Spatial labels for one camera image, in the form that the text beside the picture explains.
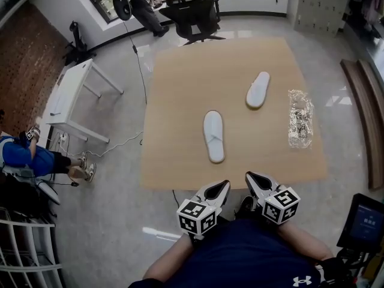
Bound white desk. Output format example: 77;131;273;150
44;58;125;145

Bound white slipper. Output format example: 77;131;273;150
203;110;226;164
245;71;271;111

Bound dark brown wooden board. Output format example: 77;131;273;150
340;58;382;191

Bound hanging clothes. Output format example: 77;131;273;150
349;0;384;39

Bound clear plastic wrapper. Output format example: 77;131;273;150
287;88;315;151

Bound beige locker cabinet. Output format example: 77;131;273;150
293;0;352;39

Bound white floor cable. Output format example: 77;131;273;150
46;130;145;159

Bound black monitor screen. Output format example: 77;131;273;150
336;193;384;251

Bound black office chair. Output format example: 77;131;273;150
158;0;227;46

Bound black round headset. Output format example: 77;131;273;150
112;0;133;20

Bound grey chair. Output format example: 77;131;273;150
0;164;61;206

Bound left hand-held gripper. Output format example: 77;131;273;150
176;179;231;241

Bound person's left forearm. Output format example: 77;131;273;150
143;234;199;281

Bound white metal rack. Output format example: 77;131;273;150
0;207;64;288

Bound person's black shoe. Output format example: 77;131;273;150
239;195;256;215

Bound black hanging cable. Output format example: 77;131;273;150
122;18;149;106

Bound black floor stand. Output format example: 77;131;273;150
63;20;98;67

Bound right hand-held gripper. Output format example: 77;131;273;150
245;171;301;226

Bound person's right forearm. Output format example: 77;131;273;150
275;220;334;262

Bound person's navy shirt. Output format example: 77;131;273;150
128;213;326;288

